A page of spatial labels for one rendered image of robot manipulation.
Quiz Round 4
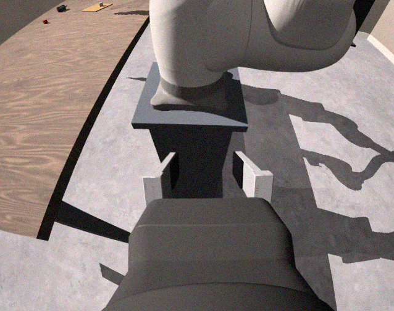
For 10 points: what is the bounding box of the tan square mat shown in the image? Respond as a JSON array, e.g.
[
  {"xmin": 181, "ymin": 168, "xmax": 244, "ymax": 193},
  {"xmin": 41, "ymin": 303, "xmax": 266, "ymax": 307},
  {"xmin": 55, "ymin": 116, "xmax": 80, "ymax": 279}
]
[{"xmin": 81, "ymin": 4, "xmax": 112, "ymax": 12}]

